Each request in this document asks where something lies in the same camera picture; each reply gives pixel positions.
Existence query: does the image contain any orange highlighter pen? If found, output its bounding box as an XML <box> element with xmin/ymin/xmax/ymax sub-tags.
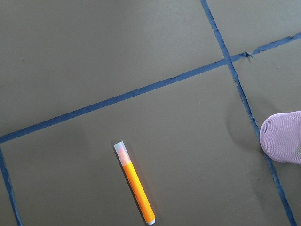
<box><xmin>114</xmin><ymin>141</ymin><xmax>156</xmax><ymax>226</ymax></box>

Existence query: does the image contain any pink mesh pen holder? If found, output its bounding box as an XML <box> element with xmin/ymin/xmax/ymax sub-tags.
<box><xmin>260</xmin><ymin>111</ymin><xmax>301</xmax><ymax>165</ymax></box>

